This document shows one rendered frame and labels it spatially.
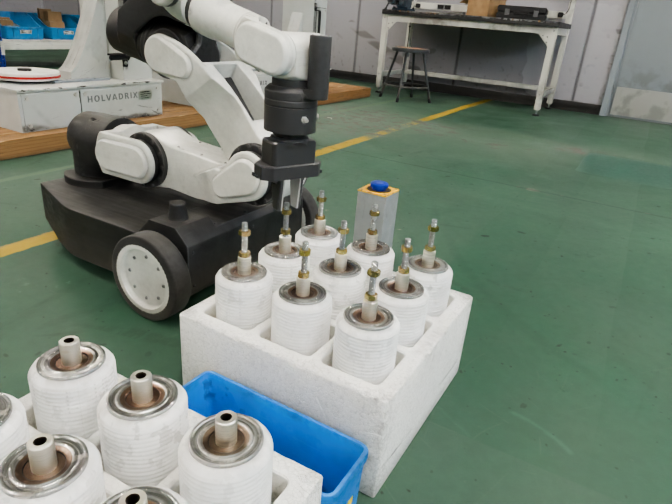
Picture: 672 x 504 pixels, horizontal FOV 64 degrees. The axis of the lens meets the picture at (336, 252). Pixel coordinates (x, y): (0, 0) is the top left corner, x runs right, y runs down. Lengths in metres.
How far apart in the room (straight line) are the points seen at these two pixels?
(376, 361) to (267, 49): 0.49
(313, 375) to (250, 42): 0.51
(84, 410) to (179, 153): 0.82
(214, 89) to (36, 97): 1.62
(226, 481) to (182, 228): 0.75
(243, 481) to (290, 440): 0.30
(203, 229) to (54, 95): 1.70
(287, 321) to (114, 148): 0.82
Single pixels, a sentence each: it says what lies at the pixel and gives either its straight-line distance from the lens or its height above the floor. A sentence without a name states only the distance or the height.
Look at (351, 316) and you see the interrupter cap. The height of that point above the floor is 0.25.
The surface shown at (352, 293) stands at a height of 0.23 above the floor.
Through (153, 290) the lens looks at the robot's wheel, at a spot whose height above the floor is 0.07.
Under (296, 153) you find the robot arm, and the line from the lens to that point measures 0.91.
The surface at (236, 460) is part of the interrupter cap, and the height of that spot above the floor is 0.25.
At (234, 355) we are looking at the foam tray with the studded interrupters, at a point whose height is 0.15.
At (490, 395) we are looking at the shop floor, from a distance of 1.13.
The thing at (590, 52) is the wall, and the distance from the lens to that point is 5.80.
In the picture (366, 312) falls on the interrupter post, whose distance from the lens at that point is 0.78.
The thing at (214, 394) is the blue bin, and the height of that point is 0.08.
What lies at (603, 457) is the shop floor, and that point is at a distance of 1.08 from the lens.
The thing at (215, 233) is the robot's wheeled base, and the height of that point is 0.18.
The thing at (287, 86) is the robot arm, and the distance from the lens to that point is 0.88.
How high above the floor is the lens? 0.65
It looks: 24 degrees down
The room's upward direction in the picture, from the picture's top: 5 degrees clockwise
